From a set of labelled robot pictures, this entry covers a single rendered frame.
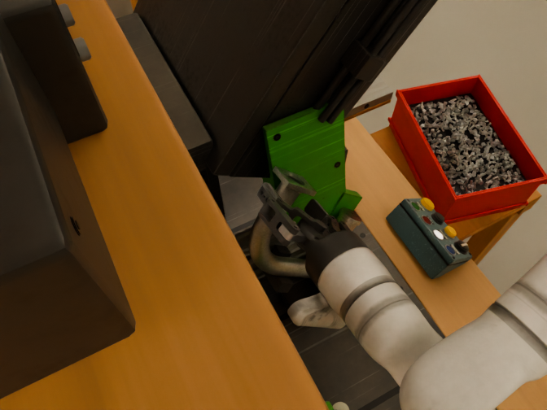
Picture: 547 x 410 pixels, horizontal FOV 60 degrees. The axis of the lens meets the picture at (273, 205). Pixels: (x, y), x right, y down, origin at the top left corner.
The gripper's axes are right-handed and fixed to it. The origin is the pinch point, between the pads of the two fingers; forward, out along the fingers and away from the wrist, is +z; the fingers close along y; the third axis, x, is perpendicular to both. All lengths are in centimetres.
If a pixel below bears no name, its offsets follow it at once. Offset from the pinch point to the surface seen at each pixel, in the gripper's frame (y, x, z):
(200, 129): 10.7, -0.8, 10.4
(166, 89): 13.4, -1.3, 19.0
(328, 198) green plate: -10.2, -0.8, 3.0
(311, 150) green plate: -1.2, -6.5, 3.0
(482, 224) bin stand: -61, -7, 5
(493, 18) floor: -198, -81, 143
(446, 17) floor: -180, -66, 156
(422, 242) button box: -36.4, -0.2, 0.5
